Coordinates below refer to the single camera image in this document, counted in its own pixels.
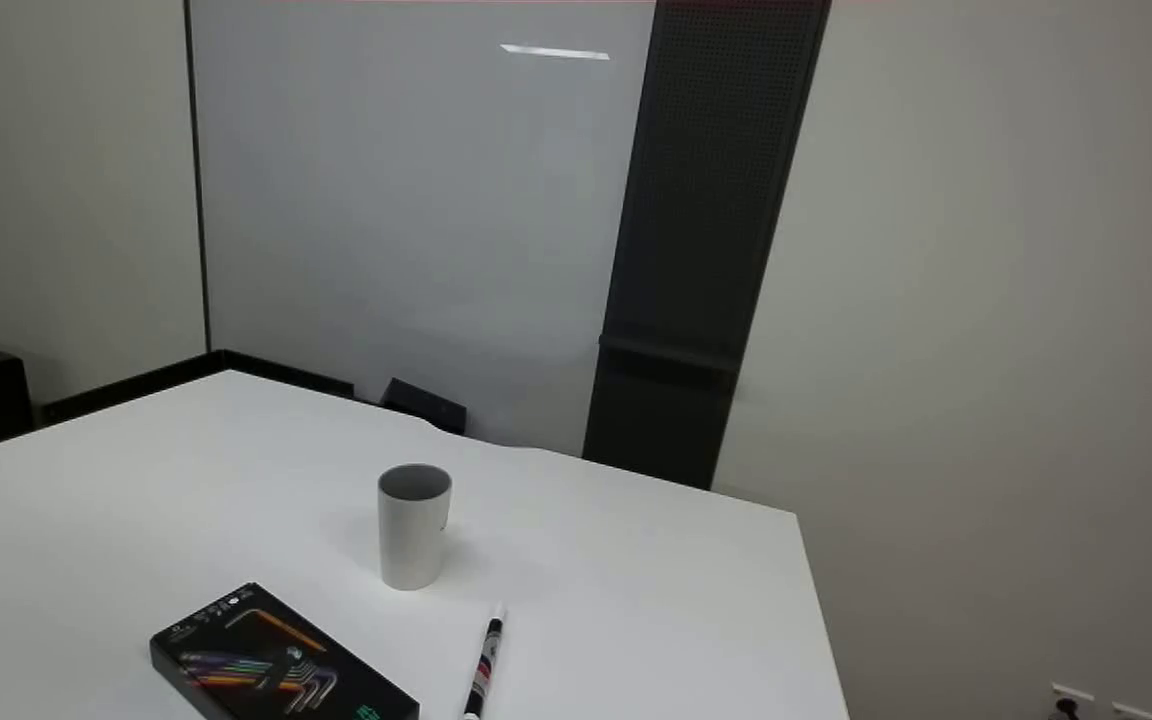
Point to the black and white marker pen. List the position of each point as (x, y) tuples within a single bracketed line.
[(484, 665)]

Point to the black chair back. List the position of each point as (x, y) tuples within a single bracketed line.
[(426, 407)]

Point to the white mug dark inside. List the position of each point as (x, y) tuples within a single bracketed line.
[(413, 505)]

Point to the white whiteboard panel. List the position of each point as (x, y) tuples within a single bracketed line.
[(420, 189)]

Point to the dark door panel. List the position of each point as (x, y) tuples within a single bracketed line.
[(718, 130)]

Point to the black box colourful print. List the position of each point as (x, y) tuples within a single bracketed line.
[(255, 659)]

